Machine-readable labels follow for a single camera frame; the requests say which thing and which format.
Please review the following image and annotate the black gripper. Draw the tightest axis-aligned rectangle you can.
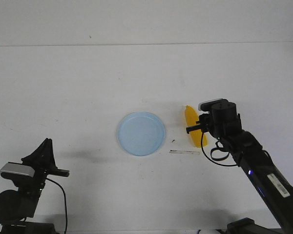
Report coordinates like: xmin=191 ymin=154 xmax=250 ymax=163
xmin=186 ymin=101 xmax=242 ymax=139
xmin=21 ymin=138 xmax=70 ymax=195

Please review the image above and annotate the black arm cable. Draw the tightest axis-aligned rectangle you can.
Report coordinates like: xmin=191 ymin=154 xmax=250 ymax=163
xmin=200 ymin=131 xmax=240 ymax=168
xmin=45 ymin=178 xmax=68 ymax=234

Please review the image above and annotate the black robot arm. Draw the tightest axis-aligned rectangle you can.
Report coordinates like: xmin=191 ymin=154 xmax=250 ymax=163
xmin=186 ymin=98 xmax=293 ymax=234
xmin=0 ymin=138 xmax=69 ymax=234

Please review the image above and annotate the light blue round plate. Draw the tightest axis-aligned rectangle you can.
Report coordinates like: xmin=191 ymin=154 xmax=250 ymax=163
xmin=116 ymin=112 xmax=166 ymax=156

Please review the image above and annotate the yellow corn cob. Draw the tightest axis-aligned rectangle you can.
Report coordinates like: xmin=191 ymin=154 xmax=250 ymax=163
xmin=184 ymin=105 xmax=208 ymax=148

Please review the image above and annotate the horizontal tape strip on table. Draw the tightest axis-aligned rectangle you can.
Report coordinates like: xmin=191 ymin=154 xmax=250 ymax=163
xmin=169 ymin=150 xmax=200 ymax=155

